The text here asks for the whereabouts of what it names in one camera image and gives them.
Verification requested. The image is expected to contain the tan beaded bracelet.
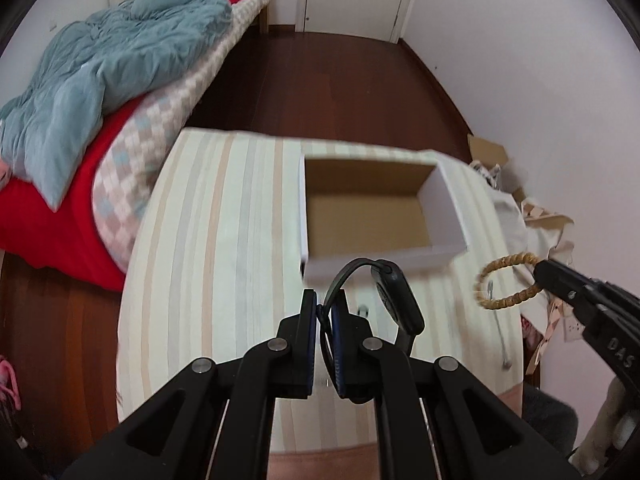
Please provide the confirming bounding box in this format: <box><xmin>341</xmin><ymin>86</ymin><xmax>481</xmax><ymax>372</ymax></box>
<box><xmin>473</xmin><ymin>251</ymin><xmax>544</xmax><ymax>312</ymax></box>

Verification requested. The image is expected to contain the silver hair pin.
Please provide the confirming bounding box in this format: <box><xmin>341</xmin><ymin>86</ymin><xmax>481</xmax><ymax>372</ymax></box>
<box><xmin>487</xmin><ymin>280</ymin><xmax>512</xmax><ymax>370</ymax></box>

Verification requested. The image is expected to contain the brown cardboard box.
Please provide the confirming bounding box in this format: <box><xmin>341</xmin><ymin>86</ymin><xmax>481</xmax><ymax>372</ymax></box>
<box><xmin>468</xmin><ymin>134</ymin><xmax>509</xmax><ymax>170</ymax></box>

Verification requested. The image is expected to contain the open white cardboard box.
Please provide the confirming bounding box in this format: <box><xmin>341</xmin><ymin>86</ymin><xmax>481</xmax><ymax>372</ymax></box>
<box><xmin>299</xmin><ymin>152</ymin><xmax>469</xmax><ymax>283</ymax></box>

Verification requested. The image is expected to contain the red bed sheet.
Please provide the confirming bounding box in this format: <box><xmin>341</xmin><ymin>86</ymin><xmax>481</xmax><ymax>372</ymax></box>
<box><xmin>1</xmin><ymin>0</ymin><xmax>240</xmax><ymax>292</ymax></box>

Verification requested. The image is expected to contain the checkered pastel mattress cover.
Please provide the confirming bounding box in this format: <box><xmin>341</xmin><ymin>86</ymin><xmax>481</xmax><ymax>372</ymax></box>
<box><xmin>92</xmin><ymin>0</ymin><xmax>270</xmax><ymax>272</ymax></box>

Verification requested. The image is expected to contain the teal quilted blanket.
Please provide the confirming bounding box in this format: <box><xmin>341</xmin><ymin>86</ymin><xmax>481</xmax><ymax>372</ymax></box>
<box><xmin>1</xmin><ymin>0</ymin><xmax>232</xmax><ymax>210</ymax></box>

